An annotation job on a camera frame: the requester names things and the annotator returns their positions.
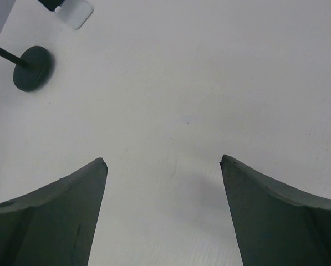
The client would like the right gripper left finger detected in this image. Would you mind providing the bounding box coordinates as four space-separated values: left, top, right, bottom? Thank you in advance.
0 158 108 265

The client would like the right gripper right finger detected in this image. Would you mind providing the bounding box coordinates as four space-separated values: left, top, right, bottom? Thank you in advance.
220 155 331 265

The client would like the black round base phone holder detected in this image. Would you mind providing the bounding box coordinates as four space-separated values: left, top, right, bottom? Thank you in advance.
0 46 54 93

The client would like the white folding phone stand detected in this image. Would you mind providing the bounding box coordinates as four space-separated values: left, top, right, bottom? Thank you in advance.
54 0 94 30

